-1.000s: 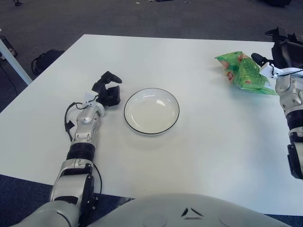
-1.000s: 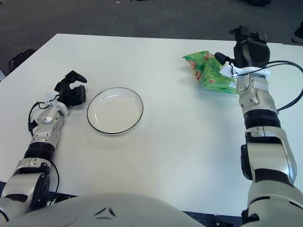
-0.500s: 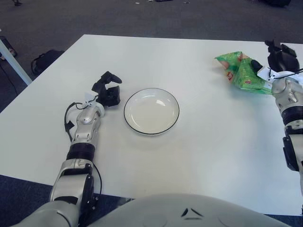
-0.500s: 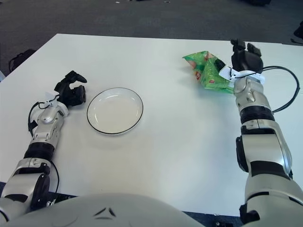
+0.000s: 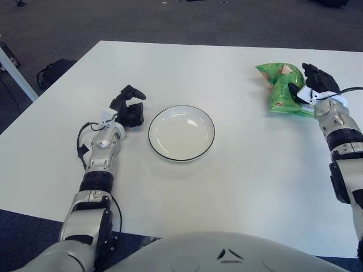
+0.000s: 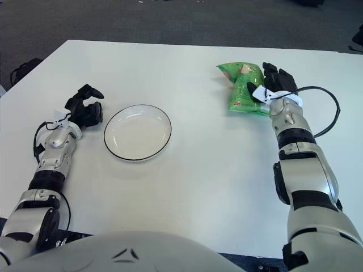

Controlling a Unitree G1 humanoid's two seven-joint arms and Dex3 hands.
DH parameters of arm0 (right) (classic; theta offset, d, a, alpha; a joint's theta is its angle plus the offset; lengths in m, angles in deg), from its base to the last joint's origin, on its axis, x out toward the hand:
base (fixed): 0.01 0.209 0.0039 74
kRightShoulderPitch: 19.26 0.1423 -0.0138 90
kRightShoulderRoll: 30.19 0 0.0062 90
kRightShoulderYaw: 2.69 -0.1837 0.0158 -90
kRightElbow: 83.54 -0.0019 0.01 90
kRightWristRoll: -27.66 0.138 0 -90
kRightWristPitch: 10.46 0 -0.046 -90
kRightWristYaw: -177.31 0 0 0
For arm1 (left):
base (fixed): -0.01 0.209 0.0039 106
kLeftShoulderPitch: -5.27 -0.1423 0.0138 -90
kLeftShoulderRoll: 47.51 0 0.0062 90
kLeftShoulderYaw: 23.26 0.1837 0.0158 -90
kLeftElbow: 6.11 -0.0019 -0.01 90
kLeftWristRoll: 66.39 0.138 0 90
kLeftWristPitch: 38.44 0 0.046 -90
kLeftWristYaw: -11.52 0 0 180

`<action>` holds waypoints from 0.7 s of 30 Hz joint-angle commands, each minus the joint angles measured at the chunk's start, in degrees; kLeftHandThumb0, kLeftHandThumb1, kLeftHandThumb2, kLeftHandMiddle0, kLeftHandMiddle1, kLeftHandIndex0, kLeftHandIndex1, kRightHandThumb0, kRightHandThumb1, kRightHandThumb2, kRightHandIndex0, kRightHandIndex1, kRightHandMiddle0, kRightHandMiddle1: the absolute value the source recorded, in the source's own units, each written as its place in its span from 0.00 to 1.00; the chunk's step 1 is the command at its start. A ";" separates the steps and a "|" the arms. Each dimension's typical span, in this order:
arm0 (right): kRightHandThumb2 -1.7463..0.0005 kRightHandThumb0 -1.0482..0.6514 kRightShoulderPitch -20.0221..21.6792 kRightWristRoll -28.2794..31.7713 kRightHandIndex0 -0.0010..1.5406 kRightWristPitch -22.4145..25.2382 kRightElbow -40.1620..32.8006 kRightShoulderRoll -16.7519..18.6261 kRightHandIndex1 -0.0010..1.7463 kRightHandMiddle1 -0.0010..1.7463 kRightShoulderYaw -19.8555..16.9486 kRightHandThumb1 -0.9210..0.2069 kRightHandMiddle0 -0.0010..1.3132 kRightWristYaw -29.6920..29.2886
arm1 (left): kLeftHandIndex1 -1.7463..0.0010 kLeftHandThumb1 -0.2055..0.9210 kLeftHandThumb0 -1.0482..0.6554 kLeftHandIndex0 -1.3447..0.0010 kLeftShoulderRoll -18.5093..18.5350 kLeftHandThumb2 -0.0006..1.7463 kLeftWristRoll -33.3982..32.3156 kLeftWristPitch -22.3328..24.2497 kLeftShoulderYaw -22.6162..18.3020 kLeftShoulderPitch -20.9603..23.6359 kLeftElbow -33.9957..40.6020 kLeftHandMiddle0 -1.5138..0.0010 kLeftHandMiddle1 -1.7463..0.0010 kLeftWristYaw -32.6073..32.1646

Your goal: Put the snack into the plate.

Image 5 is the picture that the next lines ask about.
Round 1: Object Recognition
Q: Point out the grey robot torso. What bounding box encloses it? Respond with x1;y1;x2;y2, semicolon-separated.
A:
93;231;349;272

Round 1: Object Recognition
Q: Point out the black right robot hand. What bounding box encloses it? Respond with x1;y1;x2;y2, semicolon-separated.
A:
288;62;341;104

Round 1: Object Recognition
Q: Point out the black backpack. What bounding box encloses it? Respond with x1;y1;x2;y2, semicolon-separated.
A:
36;58;78;88

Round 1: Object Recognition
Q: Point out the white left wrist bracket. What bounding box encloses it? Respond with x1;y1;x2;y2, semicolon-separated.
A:
100;109;119;127

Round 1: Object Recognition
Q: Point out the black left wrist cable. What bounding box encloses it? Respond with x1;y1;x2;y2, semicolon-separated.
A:
77;121;103;168

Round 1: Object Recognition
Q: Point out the black device box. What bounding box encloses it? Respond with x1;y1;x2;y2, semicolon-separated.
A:
0;42;21;71

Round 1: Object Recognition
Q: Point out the green snack chips bag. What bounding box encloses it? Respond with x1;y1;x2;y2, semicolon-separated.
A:
254;62;315;117

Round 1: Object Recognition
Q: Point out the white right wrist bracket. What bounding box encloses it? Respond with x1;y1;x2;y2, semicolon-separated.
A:
294;87;318;105

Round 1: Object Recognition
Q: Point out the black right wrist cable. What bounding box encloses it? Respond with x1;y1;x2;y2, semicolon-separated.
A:
337;86;363;94

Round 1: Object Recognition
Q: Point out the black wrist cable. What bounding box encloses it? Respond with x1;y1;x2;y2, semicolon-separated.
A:
337;86;363;94
77;121;103;168

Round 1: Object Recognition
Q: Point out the white plate black rim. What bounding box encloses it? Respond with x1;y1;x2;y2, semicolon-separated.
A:
148;105;216;164

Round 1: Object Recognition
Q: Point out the white table leg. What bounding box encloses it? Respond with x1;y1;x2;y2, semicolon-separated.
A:
0;44;39;102

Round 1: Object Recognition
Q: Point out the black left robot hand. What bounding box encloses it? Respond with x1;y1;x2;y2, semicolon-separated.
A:
109;84;147;129

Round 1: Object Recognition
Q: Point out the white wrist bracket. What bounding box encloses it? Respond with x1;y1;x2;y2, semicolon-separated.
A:
100;109;119;127
294;87;318;105

